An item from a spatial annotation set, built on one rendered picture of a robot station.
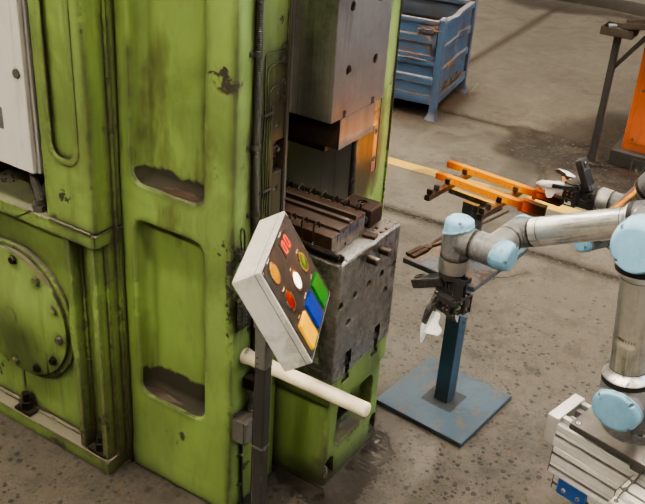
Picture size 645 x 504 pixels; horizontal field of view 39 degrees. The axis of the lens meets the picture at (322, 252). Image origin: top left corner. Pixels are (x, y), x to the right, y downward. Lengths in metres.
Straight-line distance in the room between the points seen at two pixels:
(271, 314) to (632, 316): 0.83
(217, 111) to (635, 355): 1.22
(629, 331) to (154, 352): 1.63
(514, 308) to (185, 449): 1.91
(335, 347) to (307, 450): 0.48
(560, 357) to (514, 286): 0.60
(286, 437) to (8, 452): 1.01
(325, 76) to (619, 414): 1.17
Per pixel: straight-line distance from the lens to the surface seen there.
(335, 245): 2.86
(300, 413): 3.22
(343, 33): 2.57
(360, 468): 3.45
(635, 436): 2.47
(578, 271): 4.92
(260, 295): 2.22
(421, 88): 6.62
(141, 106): 2.76
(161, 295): 3.02
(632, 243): 2.08
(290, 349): 2.29
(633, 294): 2.15
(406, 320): 4.27
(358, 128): 2.77
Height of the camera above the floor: 2.31
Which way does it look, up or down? 29 degrees down
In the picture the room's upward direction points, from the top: 4 degrees clockwise
